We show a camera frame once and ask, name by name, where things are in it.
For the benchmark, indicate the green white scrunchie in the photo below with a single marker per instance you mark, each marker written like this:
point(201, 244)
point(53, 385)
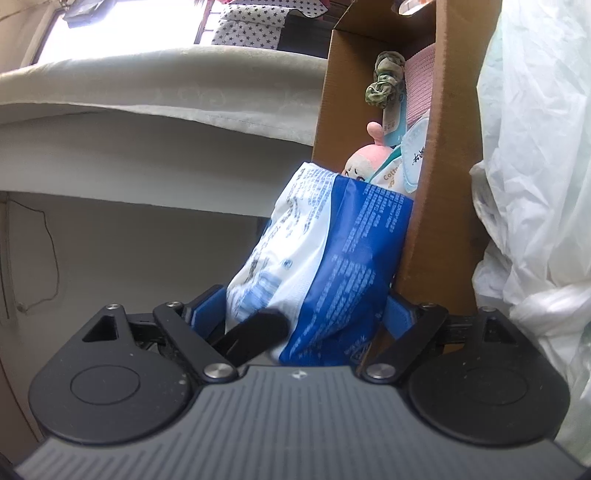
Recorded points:
point(383, 83)

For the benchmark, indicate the blue white bandage box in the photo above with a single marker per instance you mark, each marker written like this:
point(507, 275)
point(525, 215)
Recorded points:
point(396, 120)

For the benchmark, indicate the blue white soft packet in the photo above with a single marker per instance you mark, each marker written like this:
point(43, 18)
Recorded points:
point(351, 258)

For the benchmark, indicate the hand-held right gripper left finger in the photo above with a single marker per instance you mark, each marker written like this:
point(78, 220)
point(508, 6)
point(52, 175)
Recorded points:
point(205, 314)

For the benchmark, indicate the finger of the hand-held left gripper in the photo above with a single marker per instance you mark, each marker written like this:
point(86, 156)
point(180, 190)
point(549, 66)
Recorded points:
point(258, 332)

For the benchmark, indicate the brown cardboard box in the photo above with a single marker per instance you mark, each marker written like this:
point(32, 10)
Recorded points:
point(443, 207)

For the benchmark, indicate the star patterned cloth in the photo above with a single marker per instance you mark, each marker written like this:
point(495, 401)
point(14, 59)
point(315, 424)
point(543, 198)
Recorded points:
point(249, 27)

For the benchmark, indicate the pink plush toy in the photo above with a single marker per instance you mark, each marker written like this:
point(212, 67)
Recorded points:
point(364, 161)

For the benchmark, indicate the white plastic bag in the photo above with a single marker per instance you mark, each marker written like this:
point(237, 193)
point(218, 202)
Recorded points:
point(535, 161)

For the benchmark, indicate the pale grey cloth cover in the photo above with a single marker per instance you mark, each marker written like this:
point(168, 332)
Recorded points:
point(138, 92)

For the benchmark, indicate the white cotton swab packet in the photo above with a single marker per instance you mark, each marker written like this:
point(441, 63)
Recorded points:
point(413, 157)

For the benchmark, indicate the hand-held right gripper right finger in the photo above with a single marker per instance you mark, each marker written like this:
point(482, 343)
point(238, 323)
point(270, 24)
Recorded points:
point(399, 318)

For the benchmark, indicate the pink mesh sponge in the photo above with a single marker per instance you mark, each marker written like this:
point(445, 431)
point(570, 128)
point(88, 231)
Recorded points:
point(420, 87)

